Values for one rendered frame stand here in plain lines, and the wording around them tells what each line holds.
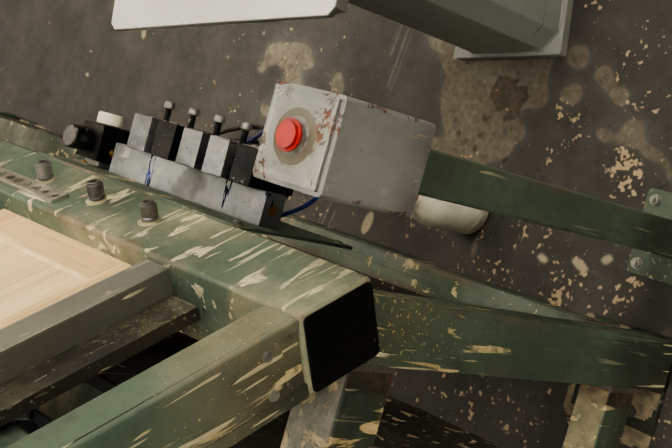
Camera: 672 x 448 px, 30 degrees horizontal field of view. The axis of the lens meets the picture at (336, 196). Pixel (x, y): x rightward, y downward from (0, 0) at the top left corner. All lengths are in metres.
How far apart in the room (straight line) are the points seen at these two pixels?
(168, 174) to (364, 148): 0.53
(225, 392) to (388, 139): 0.35
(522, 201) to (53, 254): 0.65
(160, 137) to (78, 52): 1.61
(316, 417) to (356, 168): 0.32
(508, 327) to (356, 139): 0.44
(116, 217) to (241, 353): 0.44
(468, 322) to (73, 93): 1.99
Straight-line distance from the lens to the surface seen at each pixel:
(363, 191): 1.46
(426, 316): 1.61
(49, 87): 3.57
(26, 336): 1.54
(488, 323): 1.72
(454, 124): 2.50
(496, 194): 1.70
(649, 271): 2.20
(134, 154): 1.98
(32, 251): 1.80
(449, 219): 2.33
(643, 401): 2.19
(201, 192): 1.84
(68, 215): 1.81
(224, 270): 1.57
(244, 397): 1.42
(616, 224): 1.96
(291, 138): 1.43
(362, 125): 1.44
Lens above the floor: 1.93
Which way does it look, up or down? 46 degrees down
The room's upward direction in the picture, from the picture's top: 77 degrees counter-clockwise
